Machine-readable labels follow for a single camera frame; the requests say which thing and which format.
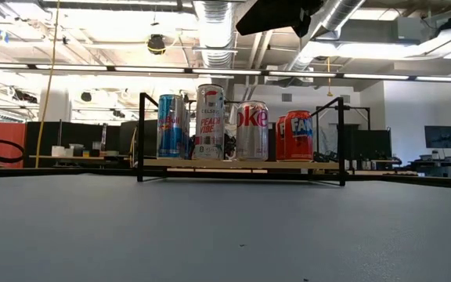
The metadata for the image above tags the silver Diet Coke can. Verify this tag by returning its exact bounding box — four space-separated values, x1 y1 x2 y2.
236 100 270 162

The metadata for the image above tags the red Fanta can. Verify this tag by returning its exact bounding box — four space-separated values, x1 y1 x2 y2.
275 114 288 162
283 110 315 163

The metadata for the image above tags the white Celsius can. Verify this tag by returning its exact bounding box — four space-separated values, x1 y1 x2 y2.
193 83 226 161

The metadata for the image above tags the blue silver Red Bull can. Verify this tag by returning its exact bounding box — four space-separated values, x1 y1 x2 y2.
157 93 186 159

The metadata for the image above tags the long ceiling light strip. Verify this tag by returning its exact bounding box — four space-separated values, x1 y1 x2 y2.
0 61 451 84

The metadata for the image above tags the black computer monitor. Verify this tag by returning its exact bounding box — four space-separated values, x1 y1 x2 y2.
345 128 393 161
424 125 451 150

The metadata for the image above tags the black partition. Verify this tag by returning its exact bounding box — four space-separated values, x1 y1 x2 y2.
24 121 148 170

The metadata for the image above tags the wooden background table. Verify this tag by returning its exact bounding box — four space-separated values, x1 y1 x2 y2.
28 154 132 161

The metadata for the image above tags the orange red panel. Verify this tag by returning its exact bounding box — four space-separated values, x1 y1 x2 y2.
0 121 27 169

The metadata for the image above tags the silver ribbed air duct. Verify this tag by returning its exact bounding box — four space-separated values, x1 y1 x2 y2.
287 0 367 74
192 0 237 70

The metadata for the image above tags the yellow pendant cord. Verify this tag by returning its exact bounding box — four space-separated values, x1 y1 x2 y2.
326 56 334 98

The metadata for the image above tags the black wire rack tray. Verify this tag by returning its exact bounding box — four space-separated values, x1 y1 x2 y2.
136 92 347 188

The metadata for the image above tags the yellow extension cable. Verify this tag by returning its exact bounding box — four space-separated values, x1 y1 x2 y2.
34 0 61 169

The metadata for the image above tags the black metal table frame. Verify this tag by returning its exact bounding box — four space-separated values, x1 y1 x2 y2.
0 167 451 192

